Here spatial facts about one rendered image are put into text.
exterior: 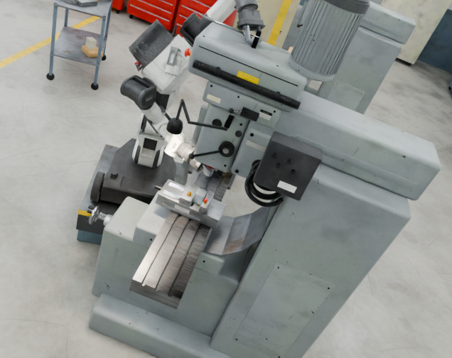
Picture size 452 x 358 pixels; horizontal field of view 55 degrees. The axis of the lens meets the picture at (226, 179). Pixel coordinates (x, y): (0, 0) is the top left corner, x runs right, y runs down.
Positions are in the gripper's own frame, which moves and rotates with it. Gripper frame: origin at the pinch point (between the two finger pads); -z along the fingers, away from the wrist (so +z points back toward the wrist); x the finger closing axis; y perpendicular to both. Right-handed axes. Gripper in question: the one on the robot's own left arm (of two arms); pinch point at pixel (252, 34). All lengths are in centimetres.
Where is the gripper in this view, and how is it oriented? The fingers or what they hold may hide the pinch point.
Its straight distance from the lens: 188.3
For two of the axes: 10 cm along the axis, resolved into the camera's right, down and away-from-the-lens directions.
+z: -1.9, -9.8, 0.8
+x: -8.4, 1.2, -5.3
